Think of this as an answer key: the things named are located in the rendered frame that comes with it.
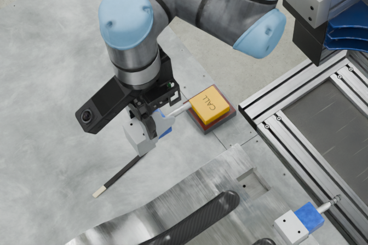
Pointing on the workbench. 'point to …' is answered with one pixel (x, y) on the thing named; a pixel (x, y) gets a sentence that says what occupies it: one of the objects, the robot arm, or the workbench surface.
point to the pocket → (253, 183)
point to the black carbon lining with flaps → (201, 222)
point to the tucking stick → (117, 176)
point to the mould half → (174, 212)
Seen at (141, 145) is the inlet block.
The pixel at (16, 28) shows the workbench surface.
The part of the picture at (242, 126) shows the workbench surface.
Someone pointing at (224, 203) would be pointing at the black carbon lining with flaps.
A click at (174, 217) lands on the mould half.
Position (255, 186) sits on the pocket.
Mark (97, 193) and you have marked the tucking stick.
